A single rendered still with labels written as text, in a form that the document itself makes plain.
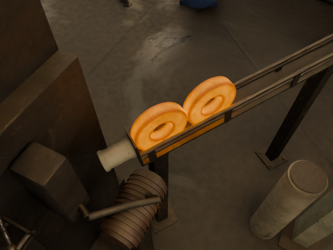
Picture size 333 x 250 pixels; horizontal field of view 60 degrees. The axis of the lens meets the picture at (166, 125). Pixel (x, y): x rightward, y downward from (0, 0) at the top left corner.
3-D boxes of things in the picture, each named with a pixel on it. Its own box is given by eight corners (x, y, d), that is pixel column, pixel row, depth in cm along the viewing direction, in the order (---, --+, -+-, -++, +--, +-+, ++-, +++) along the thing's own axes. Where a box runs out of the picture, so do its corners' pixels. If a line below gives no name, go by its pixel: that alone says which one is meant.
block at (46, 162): (43, 207, 79) (2, 166, 59) (61, 182, 83) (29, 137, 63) (75, 224, 76) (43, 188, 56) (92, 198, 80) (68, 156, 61)
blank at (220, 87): (180, 92, 72) (187, 101, 70) (232, 66, 75) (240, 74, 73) (183, 125, 85) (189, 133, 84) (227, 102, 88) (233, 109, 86)
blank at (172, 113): (124, 119, 69) (130, 129, 67) (180, 92, 72) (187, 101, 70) (136, 150, 82) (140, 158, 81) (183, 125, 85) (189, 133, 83)
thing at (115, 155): (100, 158, 79) (93, 148, 74) (130, 143, 81) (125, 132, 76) (108, 175, 76) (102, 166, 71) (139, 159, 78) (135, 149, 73)
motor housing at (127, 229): (118, 262, 122) (91, 224, 79) (143, 216, 134) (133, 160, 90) (145, 277, 119) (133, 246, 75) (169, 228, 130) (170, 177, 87)
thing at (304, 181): (246, 232, 129) (284, 184, 87) (253, 208, 135) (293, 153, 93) (272, 244, 126) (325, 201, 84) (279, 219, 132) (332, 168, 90)
